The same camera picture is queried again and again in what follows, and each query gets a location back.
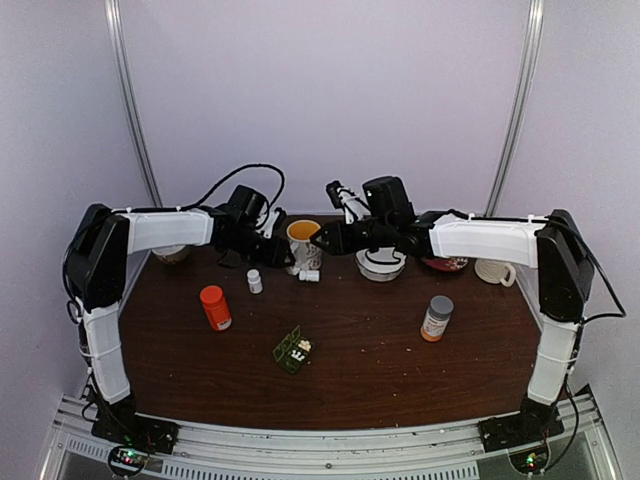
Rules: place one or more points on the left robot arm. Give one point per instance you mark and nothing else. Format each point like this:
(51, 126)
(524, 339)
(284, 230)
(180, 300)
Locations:
(95, 265)

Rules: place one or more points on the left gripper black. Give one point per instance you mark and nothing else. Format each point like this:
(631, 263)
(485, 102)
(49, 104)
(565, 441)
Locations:
(275, 256)

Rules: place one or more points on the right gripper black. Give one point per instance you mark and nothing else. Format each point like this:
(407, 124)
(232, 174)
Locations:
(334, 232)

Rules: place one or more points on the left aluminium frame post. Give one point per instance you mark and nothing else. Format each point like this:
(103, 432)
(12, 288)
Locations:
(117, 37)

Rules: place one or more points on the aluminium front rail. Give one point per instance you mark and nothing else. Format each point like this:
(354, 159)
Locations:
(453, 450)

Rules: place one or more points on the small white pill bottle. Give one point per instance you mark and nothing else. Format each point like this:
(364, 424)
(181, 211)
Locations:
(254, 281)

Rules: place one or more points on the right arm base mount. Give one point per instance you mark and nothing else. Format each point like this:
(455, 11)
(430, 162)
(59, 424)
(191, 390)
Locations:
(532, 423)

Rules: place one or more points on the right aluminium frame post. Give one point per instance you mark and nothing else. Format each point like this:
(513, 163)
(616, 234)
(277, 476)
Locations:
(527, 70)

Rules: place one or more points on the small white lying bottle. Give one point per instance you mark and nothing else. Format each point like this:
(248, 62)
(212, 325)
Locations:
(312, 276)

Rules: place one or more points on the red floral plate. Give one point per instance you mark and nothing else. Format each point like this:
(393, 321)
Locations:
(446, 265)

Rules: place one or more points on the green pill organizer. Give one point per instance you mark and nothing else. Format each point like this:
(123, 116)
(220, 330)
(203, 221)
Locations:
(293, 351)

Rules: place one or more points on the aluminium frame post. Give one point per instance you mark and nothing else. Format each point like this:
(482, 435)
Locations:
(117, 37)
(527, 70)

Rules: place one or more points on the small white tea cup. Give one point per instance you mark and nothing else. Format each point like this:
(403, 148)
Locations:
(172, 255)

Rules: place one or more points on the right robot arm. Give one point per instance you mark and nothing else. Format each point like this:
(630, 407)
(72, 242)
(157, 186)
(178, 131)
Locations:
(552, 245)

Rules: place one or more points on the large orange pill bottle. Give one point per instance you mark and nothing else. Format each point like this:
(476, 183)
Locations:
(219, 316)

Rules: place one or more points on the floral mug yellow inside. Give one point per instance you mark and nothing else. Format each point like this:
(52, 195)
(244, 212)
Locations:
(307, 256)

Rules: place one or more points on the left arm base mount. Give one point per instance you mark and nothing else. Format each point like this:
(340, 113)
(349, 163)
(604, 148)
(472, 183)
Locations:
(121, 424)

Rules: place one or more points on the white fluted bowl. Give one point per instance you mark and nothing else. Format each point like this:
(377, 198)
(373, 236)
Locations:
(383, 265)

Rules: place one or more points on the amber bottle grey cap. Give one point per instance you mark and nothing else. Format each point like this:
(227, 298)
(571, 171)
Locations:
(436, 319)

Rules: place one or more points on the cream ribbed mug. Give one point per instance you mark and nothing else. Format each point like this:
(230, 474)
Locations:
(495, 272)

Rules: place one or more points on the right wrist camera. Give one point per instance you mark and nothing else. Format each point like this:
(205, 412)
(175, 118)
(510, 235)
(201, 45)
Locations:
(344, 199)

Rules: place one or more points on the orange bottle cap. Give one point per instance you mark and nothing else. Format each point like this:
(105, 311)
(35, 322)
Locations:
(211, 295)

